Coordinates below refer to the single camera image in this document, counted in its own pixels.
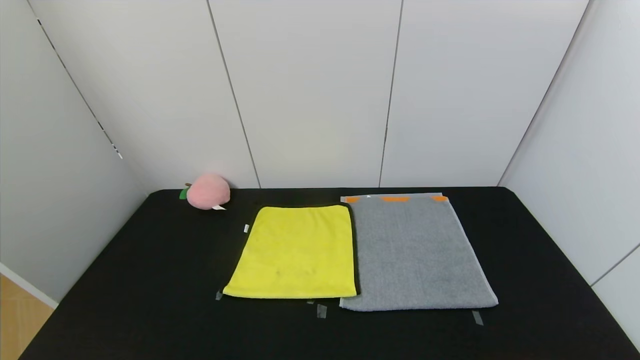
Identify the pink plush peach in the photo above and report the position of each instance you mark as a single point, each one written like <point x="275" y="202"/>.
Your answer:
<point x="207" y="191"/>

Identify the yellow microfiber towel black trim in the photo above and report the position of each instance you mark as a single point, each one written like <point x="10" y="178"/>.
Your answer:
<point x="295" y="250"/>

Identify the grey terry towel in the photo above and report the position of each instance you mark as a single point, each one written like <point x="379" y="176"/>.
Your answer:
<point x="415" y="250"/>

